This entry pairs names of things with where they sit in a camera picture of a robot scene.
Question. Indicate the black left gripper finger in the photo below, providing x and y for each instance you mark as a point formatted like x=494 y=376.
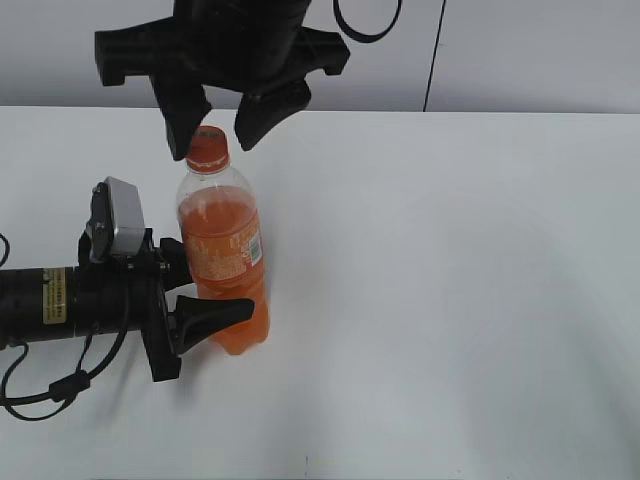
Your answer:
x=198 y=319
x=175 y=268

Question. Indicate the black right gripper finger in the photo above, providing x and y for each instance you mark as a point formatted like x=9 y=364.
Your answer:
x=183 y=105
x=257 y=115

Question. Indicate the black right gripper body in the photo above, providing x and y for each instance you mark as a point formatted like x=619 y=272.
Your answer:
x=244 y=46

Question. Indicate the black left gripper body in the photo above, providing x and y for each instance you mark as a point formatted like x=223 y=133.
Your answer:
x=122 y=295

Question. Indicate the orange bottle cap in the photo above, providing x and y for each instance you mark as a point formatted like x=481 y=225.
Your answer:
x=209 y=151

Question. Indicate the orange soda plastic bottle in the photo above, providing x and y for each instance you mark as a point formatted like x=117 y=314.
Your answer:
x=220 y=228

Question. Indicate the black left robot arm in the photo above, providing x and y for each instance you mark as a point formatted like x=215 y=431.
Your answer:
x=43 y=304

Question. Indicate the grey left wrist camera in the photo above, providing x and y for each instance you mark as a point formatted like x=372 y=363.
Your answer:
x=116 y=226

